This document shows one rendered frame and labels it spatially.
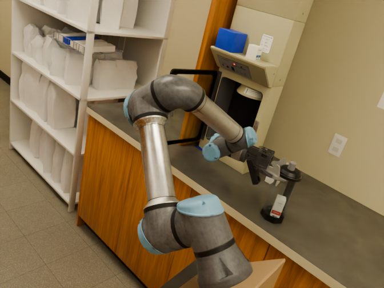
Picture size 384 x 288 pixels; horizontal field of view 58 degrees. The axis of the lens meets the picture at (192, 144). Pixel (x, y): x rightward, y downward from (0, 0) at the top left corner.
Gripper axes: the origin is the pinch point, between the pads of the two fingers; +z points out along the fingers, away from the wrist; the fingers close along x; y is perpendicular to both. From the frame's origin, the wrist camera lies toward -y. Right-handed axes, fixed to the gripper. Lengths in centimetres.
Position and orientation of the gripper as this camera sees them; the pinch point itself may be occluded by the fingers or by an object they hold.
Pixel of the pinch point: (287, 177)
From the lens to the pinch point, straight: 148.1
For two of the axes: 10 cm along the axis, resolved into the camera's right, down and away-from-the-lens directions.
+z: 8.6, 3.8, -3.5
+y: 2.3, -8.9, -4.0
